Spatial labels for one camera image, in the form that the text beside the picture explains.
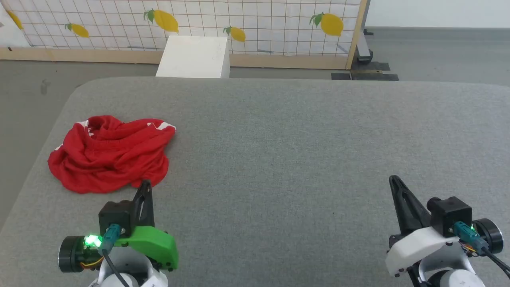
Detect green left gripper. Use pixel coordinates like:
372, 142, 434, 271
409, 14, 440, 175
114, 180, 179, 271

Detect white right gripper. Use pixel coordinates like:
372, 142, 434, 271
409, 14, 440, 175
385, 175, 461, 278

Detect red shorts with white stripes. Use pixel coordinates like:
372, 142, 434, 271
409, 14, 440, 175
47, 115, 177, 194

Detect grey fabric sofa cushion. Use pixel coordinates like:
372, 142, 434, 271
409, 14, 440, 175
0, 77, 510, 287

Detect black partition base foot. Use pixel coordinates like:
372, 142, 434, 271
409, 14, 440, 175
331, 29, 399, 81

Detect white box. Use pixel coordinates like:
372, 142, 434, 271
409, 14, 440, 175
155, 35, 231, 79

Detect white flat panel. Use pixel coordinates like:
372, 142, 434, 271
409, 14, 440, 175
0, 5, 31, 48

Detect lemon print partition screen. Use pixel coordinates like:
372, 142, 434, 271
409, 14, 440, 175
0, 0, 370, 71

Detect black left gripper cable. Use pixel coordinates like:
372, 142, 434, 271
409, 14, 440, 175
99, 224, 131, 287

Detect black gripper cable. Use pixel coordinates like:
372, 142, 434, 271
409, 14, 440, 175
454, 222, 510, 279
99, 224, 131, 287

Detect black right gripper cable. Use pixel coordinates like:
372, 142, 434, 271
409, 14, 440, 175
454, 222, 510, 279

